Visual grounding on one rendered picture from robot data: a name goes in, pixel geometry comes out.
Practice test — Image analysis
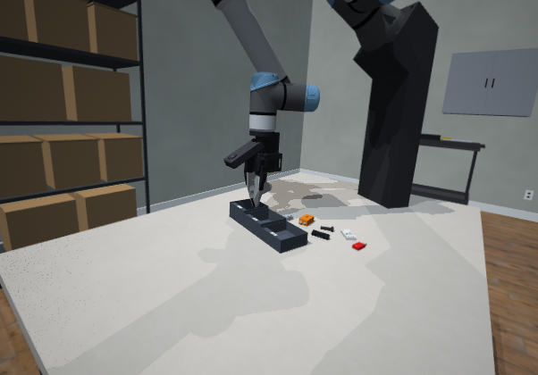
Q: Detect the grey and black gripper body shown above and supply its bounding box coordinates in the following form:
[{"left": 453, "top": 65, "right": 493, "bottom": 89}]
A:
[{"left": 245, "top": 130, "right": 282, "bottom": 175}]

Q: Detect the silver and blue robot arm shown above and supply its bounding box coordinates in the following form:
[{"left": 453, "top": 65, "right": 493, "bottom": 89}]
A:
[{"left": 211, "top": 0, "right": 404, "bottom": 169}]

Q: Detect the black aa battery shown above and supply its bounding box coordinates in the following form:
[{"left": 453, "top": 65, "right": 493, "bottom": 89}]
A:
[{"left": 311, "top": 229, "right": 330, "bottom": 239}]

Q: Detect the dark grey rack of three bins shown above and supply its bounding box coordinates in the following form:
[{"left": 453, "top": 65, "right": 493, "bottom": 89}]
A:
[{"left": 230, "top": 198, "right": 308, "bottom": 254}]

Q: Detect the white domino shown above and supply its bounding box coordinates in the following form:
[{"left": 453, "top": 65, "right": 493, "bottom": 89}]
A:
[{"left": 340, "top": 229, "right": 357, "bottom": 240}]

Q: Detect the orange 9v battery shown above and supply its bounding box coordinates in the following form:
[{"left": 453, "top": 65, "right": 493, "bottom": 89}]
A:
[{"left": 298, "top": 214, "right": 315, "bottom": 226}]

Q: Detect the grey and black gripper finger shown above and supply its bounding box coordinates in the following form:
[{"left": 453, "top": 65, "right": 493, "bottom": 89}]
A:
[
  {"left": 244, "top": 164, "right": 257, "bottom": 206},
  {"left": 253, "top": 163, "right": 272, "bottom": 207}
]

